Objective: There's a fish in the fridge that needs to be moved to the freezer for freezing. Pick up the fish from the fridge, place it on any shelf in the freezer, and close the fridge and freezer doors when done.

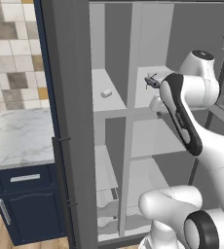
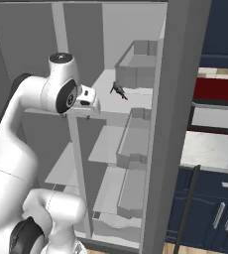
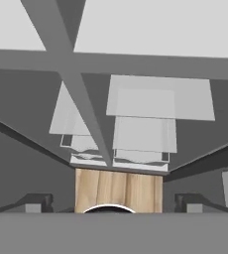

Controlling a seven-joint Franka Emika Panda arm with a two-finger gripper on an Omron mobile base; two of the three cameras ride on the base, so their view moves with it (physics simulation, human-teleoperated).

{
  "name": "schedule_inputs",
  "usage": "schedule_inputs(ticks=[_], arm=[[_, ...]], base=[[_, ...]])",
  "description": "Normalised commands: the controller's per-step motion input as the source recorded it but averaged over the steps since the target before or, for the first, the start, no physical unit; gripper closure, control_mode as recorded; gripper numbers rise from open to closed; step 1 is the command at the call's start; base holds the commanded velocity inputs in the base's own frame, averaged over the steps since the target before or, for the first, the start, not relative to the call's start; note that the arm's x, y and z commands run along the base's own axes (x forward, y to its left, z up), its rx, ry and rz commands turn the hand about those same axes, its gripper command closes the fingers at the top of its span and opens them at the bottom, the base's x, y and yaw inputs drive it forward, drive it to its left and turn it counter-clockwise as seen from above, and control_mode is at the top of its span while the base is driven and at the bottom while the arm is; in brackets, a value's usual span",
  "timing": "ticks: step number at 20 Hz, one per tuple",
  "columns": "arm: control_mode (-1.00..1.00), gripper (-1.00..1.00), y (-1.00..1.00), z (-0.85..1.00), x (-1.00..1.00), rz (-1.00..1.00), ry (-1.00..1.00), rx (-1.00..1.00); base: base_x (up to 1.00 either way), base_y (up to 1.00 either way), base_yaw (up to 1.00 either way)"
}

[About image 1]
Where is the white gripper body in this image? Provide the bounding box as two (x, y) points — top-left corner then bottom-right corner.
(148, 93), (167, 115)

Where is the grey fridge freezer cabinet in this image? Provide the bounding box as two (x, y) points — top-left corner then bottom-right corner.
(89, 0), (224, 249)

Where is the grey freezer door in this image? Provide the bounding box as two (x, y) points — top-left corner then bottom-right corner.
(40, 0), (99, 249)

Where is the small white cylinder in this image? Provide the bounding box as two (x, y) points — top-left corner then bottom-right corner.
(100, 89), (113, 99)

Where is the navy tall side panel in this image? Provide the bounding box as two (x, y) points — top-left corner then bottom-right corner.
(33, 0), (60, 139)

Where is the navy drawer front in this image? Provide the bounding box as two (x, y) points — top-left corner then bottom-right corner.
(0, 164), (57, 195)

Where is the navy cupboard door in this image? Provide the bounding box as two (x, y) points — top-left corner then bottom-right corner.
(0, 189), (67, 246)

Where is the dark freezer door handle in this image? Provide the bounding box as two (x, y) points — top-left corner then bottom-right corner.
(51, 136), (78, 249)

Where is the silver drawer handle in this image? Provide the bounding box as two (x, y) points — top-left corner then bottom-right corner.
(10, 173), (42, 184)

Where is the silver cupboard door handle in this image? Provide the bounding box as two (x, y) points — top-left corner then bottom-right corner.
(0, 197), (12, 227)

